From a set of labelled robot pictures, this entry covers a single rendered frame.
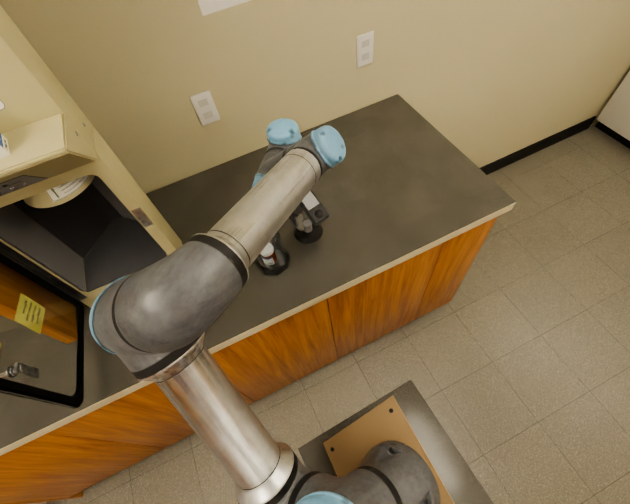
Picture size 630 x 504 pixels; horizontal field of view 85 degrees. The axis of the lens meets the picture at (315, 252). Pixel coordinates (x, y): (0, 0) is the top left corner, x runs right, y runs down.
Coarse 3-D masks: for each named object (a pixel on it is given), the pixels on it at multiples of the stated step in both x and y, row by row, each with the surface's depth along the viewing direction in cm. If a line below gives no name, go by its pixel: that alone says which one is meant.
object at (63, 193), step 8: (88, 176) 81; (64, 184) 78; (72, 184) 79; (80, 184) 80; (88, 184) 81; (48, 192) 77; (56, 192) 77; (64, 192) 78; (72, 192) 79; (80, 192) 80; (24, 200) 80; (32, 200) 78; (40, 200) 78; (48, 200) 78; (56, 200) 78; (64, 200) 79
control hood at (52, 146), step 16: (32, 128) 62; (48, 128) 62; (64, 128) 62; (16, 144) 60; (32, 144) 59; (48, 144) 59; (64, 144) 59; (80, 144) 65; (0, 160) 58; (16, 160) 58; (32, 160) 58; (48, 160) 59; (64, 160) 62; (80, 160) 66; (0, 176) 57; (16, 176) 60; (48, 176) 68
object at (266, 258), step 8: (272, 240) 93; (280, 240) 97; (264, 248) 94; (272, 248) 95; (280, 248) 99; (264, 256) 98; (272, 256) 98; (280, 256) 101; (264, 264) 102; (272, 264) 102; (280, 264) 104
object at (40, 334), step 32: (0, 288) 75; (32, 288) 84; (0, 320) 72; (32, 320) 80; (64, 320) 91; (0, 352) 69; (32, 352) 77; (64, 352) 87; (32, 384) 74; (64, 384) 83
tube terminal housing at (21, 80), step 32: (0, 32) 53; (0, 64) 55; (32, 64) 60; (0, 96) 58; (32, 96) 60; (64, 96) 68; (0, 128) 62; (96, 160) 74; (32, 192) 73; (128, 192) 83; (160, 224) 99
